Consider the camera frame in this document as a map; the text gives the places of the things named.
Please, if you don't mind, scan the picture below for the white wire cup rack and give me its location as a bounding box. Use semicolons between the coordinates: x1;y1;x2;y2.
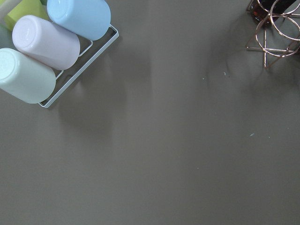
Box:
39;25;119;108

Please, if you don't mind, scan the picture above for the light blue plastic cup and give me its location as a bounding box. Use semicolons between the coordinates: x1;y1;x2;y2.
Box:
46;0;111;41

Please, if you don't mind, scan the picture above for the copper wire bottle rack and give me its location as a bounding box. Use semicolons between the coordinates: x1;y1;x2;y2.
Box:
245;0;300;69

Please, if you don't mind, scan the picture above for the yellow-green plastic cup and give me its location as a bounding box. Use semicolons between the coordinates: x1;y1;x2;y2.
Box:
1;0;49;31

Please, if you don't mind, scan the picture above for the mint green plastic cup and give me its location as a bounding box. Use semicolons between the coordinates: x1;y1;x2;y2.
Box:
0;48;56;104

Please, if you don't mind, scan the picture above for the lilac plastic cup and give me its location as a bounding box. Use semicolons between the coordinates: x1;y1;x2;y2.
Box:
12;15;80;70

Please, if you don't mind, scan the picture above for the dark tea bottle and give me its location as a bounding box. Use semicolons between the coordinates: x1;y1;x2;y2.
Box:
250;0;295;26

